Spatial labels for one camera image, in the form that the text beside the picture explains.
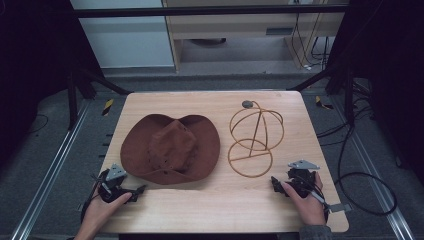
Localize dark curtain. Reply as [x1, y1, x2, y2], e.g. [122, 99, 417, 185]
[324, 0, 424, 186]
[0, 0, 103, 171]

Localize person's right hand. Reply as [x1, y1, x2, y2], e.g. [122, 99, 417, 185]
[281, 171, 327, 227]

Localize person's left hand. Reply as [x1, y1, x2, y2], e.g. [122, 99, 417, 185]
[79, 192, 133, 231]

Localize hanging cables under desk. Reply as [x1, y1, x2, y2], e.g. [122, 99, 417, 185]
[290, 12, 332, 71]

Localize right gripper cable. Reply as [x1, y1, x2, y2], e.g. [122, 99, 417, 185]
[309, 184, 332, 224]

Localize aluminium floor rail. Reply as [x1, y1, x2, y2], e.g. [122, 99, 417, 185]
[9, 99, 92, 240]
[331, 95, 417, 240]

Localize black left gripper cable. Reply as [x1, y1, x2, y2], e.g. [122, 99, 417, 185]
[79, 168, 112, 224]

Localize thin black floor cable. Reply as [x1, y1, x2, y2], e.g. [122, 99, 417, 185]
[27, 113, 50, 135]

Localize black metal stand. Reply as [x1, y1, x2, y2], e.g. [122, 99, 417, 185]
[294, 61, 357, 127]
[67, 66, 134, 132]

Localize black looped floor cable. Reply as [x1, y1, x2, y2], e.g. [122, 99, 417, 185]
[334, 122, 398, 217]

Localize light wooden desk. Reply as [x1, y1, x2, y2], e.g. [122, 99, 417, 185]
[161, 0, 350, 73]

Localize brown cowboy hat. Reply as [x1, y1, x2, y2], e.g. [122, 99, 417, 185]
[119, 113, 221, 186]

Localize grey flat tag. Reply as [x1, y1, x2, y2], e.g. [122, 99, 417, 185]
[327, 202, 353, 214]

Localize yellow black tape strip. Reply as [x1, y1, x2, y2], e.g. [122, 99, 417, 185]
[314, 95, 334, 111]
[101, 98, 115, 117]

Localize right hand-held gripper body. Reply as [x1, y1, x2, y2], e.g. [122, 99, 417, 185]
[285, 159, 321, 198]

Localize black floor cables bundle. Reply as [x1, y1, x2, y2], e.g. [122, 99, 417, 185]
[315, 79, 376, 148]

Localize gold wire hat stand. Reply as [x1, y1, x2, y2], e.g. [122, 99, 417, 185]
[227, 99, 285, 179]

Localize black horizontal frame bar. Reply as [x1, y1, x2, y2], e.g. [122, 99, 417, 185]
[73, 4, 350, 19]

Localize white cabinet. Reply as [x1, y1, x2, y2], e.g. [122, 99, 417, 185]
[70, 0, 176, 69]

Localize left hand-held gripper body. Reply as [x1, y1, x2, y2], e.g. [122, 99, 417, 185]
[97, 162, 135, 204]

